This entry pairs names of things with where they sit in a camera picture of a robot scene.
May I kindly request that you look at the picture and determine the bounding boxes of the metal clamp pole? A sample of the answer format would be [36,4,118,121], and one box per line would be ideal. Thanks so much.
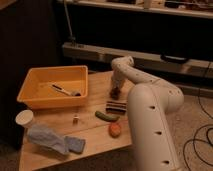
[63,0,77,46]

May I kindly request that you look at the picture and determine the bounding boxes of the green cucumber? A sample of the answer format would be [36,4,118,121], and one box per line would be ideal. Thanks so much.
[95,111,120,122]

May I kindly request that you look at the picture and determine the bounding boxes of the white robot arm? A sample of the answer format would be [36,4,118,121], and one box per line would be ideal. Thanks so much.
[111,56,184,171]

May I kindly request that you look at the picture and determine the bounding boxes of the white paper cup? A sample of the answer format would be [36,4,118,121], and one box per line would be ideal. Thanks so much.
[15,110,35,128]

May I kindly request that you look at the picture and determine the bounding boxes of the yellow plastic bin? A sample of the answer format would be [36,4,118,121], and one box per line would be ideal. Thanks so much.
[17,65,88,109]

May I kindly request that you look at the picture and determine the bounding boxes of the black handle on shelf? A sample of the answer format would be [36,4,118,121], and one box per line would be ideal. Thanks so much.
[160,54,189,64]

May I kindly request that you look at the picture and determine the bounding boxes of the striped layered cake block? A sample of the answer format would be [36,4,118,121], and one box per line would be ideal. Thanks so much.
[105,101,126,115]

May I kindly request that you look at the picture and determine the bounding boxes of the light blue cloth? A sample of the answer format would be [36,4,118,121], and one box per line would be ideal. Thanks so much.
[27,124,69,155]

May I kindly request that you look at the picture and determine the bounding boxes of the orange carrot toy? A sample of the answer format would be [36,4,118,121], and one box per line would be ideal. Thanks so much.
[108,123,121,138]

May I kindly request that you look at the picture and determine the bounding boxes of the blue sponge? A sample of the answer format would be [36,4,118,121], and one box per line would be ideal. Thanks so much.
[65,136,86,154]

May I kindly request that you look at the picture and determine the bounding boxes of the black cable on floor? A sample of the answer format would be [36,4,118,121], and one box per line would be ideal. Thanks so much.
[182,61,213,163]

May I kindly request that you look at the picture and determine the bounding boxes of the grey metal shelf beam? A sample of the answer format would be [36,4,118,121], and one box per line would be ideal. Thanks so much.
[62,42,213,78]

